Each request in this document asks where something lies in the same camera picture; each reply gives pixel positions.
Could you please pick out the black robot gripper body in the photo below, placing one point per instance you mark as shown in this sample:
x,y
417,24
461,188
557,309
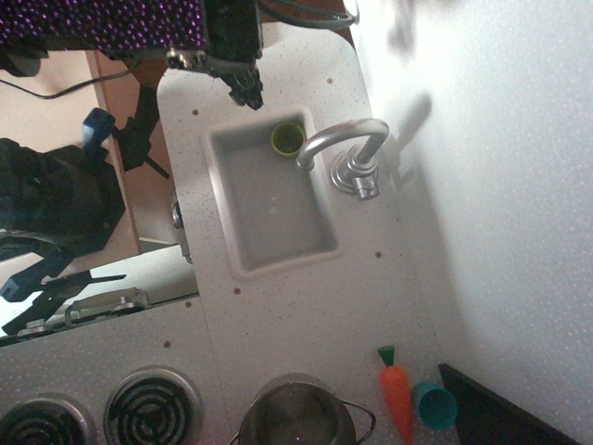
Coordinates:
x,y
217,38

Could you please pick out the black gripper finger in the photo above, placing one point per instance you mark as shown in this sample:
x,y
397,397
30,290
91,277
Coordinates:
x,y
246,88

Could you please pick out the silver curved toy faucet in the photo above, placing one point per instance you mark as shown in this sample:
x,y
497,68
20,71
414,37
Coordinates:
x,y
354,171

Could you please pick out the green plastic cup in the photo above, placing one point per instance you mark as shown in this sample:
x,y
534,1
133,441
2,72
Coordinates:
x,y
287,138

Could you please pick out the purple dotted black cloth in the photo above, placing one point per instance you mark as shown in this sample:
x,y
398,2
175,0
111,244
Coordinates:
x,y
107,26

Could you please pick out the blue black clamp upper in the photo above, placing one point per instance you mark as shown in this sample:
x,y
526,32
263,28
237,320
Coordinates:
x,y
133,139

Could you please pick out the blue black clamp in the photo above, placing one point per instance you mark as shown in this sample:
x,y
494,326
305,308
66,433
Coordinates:
x,y
43,277
133,139

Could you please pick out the grey toy sink basin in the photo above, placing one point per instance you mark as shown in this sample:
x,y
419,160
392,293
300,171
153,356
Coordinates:
x,y
274,216

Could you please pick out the silver cabinet knob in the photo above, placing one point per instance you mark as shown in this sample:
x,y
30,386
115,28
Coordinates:
x,y
178,225

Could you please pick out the black backpack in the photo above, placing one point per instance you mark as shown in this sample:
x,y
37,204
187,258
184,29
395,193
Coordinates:
x,y
62,199

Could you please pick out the blue black clamp lower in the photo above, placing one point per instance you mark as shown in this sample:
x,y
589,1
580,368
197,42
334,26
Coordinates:
x,y
43,277

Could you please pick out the black coil burner middle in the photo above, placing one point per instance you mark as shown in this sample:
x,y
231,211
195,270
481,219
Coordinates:
x,y
154,405

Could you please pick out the black coil burner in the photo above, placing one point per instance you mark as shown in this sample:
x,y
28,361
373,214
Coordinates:
x,y
154,405
48,419

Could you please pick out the silver metal pot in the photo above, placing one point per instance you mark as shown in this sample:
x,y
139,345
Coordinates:
x,y
298,412

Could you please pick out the orange toy carrot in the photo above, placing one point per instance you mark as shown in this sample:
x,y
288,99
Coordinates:
x,y
395,385

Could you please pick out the teal plastic cup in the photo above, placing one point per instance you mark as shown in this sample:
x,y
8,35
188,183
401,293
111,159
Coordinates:
x,y
435,406

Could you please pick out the black coil burner left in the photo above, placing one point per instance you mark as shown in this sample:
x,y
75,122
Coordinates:
x,y
48,419

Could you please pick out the black box corner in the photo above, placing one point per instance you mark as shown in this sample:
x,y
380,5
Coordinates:
x,y
484,417

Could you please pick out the silver oven door handle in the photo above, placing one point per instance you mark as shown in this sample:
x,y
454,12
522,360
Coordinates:
x,y
115,302

